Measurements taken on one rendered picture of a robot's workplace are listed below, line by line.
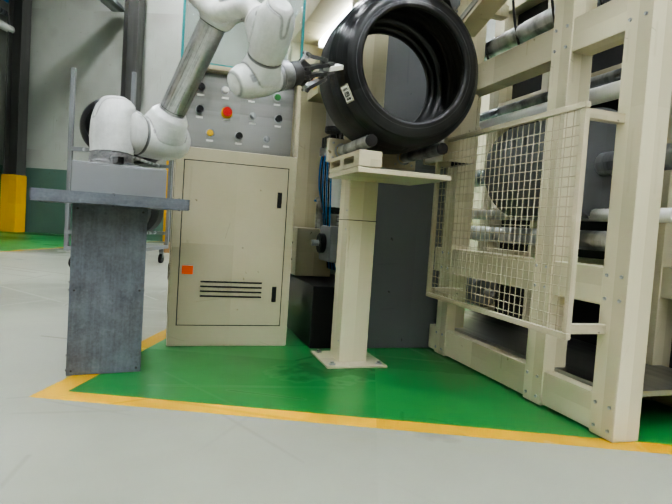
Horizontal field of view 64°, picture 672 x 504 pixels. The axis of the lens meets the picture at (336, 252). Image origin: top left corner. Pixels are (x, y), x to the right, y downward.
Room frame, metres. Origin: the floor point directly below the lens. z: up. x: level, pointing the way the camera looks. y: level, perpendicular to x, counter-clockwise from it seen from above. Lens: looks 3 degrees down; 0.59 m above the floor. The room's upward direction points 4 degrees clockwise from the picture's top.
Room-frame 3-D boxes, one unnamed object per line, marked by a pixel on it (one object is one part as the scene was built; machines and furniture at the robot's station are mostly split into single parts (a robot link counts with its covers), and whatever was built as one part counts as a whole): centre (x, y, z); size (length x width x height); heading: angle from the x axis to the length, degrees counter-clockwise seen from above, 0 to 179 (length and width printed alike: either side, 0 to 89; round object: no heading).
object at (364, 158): (2.07, -0.05, 0.83); 0.36 x 0.09 x 0.06; 18
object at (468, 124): (2.44, -0.48, 1.05); 0.20 x 0.15 x 0.30; 18
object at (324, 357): (2.35, -0.08, 0.01); 0.27 x 0.27 x 0.02; 18
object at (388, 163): (2.29, -0.13, 0.90); 0.40 x 0.03 x 0.10; 108
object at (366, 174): (2.12, -0.18, 0.80); 0.37 x 0.36 x 0.02; 108
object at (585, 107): (2.00, -0.56, 0.65); 0.90 x 0.02 x 0.70; 18
